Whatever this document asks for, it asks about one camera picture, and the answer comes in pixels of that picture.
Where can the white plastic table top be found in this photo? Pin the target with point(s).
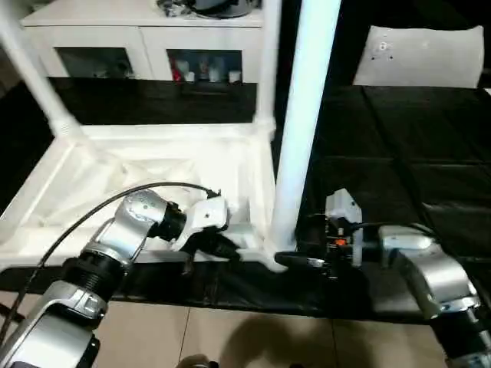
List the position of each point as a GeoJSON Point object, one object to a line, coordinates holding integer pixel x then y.
{"type": "Point", "coordinates": [115, 153]}

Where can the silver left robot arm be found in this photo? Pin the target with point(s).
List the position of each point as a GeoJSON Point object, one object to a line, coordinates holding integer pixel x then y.
{"type": "Point", "coordinates": [126, 222]}

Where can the black table mat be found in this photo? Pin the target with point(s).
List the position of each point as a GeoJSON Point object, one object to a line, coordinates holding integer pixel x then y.
{"type": "Point", "coordinates": [403, 153]}

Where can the small white cup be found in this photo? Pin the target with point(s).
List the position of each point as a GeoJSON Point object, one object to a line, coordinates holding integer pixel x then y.
{"type": "Point", "coordinates": [234, 76]}
{"type": "Point", "coordinates": [190, 76]}

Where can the red packet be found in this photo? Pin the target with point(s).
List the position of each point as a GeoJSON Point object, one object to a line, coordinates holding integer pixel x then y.
{"type": "Point", "coordinates": [176, 71]}

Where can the black cabinet with gold label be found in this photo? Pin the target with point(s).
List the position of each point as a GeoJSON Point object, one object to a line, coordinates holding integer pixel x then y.
{"type": "Point", "coordinates": [347, 38]}

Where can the white sideboard cabinet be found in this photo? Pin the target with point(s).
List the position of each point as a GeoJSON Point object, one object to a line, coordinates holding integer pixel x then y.
{"type": "Point", "coordinates": [96, 34]}

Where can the grey round bag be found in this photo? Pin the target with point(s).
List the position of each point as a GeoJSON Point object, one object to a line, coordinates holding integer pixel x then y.
{"type": "Point", "coordinates": [226, 7]}

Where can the black bundle in plastic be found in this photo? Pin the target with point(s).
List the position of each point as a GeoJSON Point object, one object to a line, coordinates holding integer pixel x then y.
{"type": "Point", "coordinates": [172, 7]}

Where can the grey curtain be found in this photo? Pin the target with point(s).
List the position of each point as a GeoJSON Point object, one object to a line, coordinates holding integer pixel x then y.
{"type": "Point", "coordinates": [7, 73]}

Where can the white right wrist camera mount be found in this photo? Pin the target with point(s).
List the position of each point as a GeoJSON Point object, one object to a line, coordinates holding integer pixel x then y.
{"type": "Point", "coordinates": [341, 203]}

